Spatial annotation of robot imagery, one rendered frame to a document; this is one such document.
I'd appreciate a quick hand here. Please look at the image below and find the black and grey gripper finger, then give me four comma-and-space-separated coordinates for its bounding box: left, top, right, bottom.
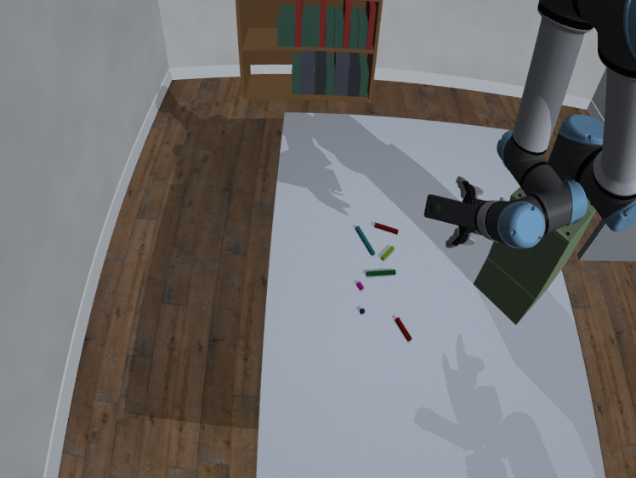
456, 176, 484, 200
446, 228, 476, 248

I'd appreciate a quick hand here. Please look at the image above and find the turquoise rod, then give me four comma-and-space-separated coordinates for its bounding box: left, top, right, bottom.
355, 226, 375, 255

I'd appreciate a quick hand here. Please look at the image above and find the lime green rod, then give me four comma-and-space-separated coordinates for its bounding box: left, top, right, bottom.
381, 246, 395, 260

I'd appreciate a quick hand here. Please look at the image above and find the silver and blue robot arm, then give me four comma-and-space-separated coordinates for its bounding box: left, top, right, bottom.
477, 0, 636, 248

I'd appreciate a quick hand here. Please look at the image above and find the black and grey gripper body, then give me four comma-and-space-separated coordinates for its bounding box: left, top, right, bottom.
458, 196, 489, 236

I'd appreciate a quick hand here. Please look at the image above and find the dark green rod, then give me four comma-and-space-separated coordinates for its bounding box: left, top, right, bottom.
366, 270, 396, 276

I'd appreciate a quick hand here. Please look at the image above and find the dark red rod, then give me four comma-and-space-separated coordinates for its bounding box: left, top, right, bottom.
395, 317, 412, 342
374, 223, 399, 235

